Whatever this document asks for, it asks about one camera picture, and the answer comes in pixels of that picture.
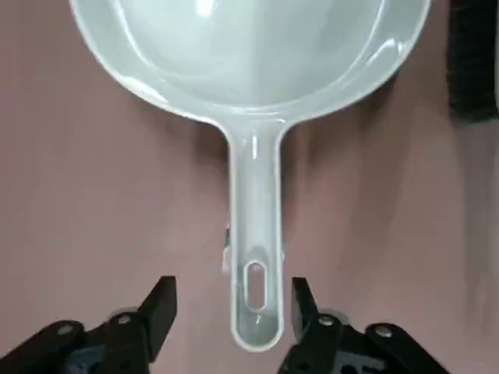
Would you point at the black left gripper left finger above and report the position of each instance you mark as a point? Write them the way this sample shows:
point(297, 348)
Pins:
point(156, 311)

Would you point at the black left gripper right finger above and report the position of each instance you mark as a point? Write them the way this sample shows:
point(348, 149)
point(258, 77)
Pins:
point(308, 323)

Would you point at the beige plastic dustpan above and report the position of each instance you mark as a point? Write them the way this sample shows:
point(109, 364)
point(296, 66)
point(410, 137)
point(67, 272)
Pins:
point(253, 58)

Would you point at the beige hand brush black bristles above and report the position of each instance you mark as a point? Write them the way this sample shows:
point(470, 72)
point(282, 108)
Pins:
point(471, 58)

